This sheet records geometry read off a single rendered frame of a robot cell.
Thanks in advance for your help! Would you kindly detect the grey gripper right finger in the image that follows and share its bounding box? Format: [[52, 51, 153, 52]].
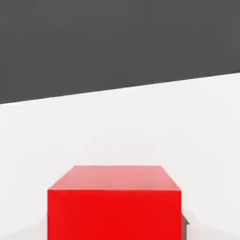
[[181, 210, 232, 240]]

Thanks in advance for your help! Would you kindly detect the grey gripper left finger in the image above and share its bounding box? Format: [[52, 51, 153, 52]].
[[17, 219, 48, 240]]

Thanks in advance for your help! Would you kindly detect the small red cube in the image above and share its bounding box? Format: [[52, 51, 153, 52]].
[[47, 165, 182, 240]]

